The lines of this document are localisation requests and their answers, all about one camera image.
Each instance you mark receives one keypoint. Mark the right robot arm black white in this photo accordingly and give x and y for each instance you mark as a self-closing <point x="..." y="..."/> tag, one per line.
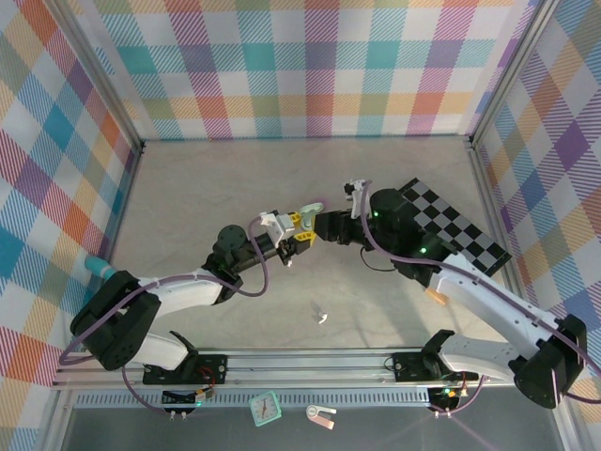
<point x="493" y="300"/>

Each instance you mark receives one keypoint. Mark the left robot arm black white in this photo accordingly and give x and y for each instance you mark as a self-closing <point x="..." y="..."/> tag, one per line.
<point x="183" y="293"/>

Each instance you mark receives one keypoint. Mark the black grey folding chessboard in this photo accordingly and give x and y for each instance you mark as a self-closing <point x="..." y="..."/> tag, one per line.
<point x="469" y="239"/>

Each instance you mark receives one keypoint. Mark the small wooden block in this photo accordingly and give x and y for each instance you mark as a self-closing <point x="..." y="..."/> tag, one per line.
<point x="436" y="297"/>

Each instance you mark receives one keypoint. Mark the small controller board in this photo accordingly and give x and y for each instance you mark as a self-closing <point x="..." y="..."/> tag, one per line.
<point x="443" y="399"/>
<point x="180" y="399"/>

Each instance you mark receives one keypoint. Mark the teal alarm clock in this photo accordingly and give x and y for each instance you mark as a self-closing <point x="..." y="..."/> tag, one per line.
<point x="264" y="409"/>

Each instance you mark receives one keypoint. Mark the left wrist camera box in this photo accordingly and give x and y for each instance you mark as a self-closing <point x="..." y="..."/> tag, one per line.
<point x="284" y="224"/>

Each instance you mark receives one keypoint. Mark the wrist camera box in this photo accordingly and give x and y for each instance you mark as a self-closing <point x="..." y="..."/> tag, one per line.
<point x="284" y="224"/>
<point x="359" y="184"/>

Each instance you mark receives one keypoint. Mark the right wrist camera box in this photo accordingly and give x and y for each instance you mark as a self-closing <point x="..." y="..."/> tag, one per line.
<point x="359" y="184"/>

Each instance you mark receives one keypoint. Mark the aluminium side rail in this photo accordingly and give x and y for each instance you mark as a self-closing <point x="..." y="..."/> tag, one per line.
<point x="126" y="197"/>
<point x="486" y="188"/>

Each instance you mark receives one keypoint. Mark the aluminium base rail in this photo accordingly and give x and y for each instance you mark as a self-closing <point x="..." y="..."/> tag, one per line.
<point x="305" y="368"/>

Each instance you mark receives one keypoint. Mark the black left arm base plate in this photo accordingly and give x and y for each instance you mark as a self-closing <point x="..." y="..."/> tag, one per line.
<point x="211" y="370"/>

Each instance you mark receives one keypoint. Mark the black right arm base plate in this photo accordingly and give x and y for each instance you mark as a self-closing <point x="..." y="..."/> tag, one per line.
<point x="407" y="367"/>

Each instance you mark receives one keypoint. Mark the aluminium corner post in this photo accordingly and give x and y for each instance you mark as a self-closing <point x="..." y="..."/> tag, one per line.
<point x="511" y="70"/>
<point x="97" y="70"/>

